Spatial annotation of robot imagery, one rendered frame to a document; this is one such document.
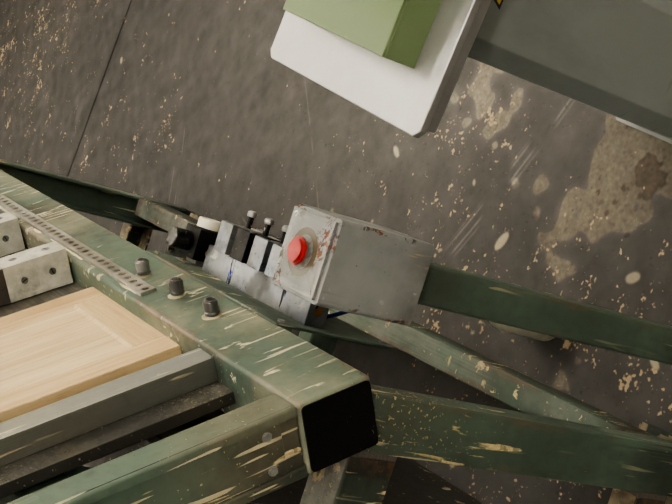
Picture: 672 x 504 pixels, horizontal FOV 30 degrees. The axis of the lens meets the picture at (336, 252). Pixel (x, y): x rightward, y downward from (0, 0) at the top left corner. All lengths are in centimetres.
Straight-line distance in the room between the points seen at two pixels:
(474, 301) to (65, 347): 69
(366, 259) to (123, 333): 57
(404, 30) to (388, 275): 39
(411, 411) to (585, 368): 80
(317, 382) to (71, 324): 60
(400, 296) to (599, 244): 92
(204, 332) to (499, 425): 48
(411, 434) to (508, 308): 25
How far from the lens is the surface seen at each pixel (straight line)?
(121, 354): 203
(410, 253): 172
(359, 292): 169
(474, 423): 189
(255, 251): 212
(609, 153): 263
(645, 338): 213
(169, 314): 206
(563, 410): 233
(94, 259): 237
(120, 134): 455
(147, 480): 163
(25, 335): 220
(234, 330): 195
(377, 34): 190
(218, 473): 167
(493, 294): 188
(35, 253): 242
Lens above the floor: 187
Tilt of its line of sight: 35 degrees down
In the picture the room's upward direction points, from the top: 75 degrees counter-clockwise
